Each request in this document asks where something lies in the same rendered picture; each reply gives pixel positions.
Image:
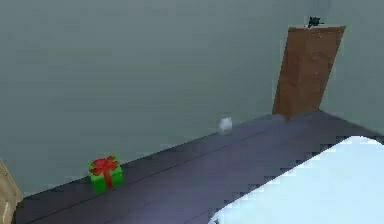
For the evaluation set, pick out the brown wooden cabinet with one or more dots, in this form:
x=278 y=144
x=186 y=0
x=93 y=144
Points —
x=308 y=70

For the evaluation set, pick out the beige wooden furniture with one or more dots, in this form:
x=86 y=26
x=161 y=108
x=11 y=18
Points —
x=6 y=196

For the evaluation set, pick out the green gift box red ribbon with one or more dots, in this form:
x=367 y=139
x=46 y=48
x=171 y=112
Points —
x=106 y=174

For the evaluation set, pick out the grey white ball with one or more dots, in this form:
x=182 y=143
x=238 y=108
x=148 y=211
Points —
x=225 y=125

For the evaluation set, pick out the small black object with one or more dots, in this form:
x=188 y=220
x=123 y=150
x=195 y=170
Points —
x=313 y=22

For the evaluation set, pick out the white bed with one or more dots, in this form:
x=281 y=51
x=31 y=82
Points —
x=310 y=190

